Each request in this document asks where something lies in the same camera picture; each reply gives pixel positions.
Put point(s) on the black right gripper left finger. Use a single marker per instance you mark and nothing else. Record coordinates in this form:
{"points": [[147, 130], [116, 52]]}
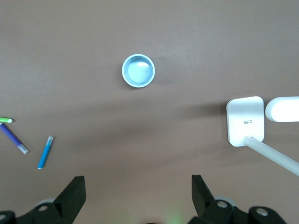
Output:
{"points": [[63, 205]]}

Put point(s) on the white desk lamp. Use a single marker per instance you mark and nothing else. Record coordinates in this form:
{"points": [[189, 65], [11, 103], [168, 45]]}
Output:
{"points": [[245, 116]]}

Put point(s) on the purple marker pen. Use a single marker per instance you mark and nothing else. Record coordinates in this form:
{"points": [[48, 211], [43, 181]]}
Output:
{"points": [[10, 136]]}

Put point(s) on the green marker pen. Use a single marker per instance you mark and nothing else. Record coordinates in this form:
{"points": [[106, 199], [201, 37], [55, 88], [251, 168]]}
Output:
{"points": [[4, 119]]}

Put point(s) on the light blue plastic cup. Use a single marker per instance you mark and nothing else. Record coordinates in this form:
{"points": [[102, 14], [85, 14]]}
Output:
{"points": [[130, 82]]}

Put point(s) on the blue marker pen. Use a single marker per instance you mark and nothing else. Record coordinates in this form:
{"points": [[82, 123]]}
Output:
{"points": [[44, 155]]}

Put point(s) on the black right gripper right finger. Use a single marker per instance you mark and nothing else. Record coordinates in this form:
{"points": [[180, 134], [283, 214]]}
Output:
{"points": [[208, 210]]}

